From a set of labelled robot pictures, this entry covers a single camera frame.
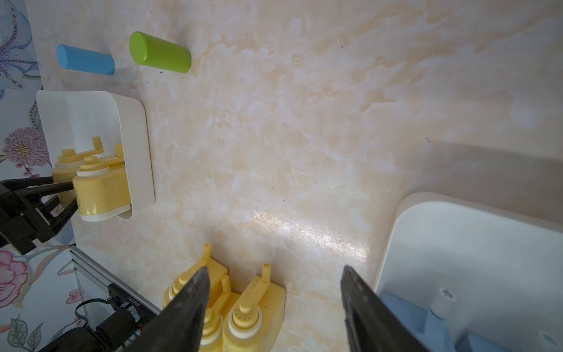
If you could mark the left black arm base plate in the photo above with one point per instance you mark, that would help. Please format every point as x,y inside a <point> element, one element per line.
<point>130,315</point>

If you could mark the white storage tray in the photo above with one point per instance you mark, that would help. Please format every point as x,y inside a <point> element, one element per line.
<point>71,119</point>
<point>504,269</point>

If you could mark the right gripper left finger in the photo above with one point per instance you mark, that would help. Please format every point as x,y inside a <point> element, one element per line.
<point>179,326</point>

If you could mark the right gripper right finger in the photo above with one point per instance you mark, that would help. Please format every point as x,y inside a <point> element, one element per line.
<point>370,325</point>

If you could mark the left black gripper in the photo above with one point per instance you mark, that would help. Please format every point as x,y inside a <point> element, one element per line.
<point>26,211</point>

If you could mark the left white storage tray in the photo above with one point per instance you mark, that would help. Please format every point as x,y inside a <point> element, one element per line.
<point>71,119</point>

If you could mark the small blue cylinder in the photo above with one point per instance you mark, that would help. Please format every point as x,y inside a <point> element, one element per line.
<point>79,59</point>

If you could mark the aluminium mounting rail frame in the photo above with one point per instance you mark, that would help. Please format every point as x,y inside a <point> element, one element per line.
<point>94,281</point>

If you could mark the small green cylinder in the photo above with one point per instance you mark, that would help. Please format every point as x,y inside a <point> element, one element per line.
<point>151,51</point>

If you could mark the right white storage tray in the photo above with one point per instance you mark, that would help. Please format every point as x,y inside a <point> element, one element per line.
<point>504,269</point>

